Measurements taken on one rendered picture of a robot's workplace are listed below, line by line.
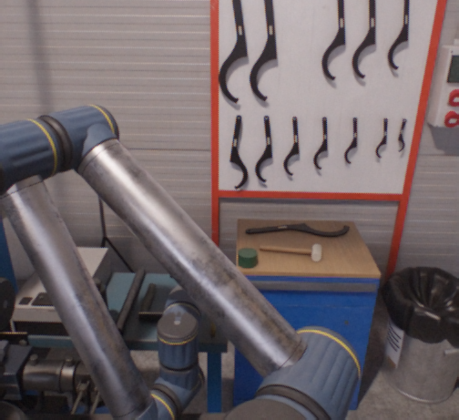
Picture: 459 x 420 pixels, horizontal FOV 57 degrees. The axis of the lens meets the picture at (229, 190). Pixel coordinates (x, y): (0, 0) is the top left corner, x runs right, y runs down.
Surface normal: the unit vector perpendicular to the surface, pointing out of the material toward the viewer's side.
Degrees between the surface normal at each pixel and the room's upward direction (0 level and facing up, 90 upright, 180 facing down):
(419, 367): 93
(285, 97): 90
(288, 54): 90
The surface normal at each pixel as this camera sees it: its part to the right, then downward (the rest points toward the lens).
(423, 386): -0.36, 0.41
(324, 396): 0.52, -0.63
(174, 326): 0.01, -0.92
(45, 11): -0.03, 0.39
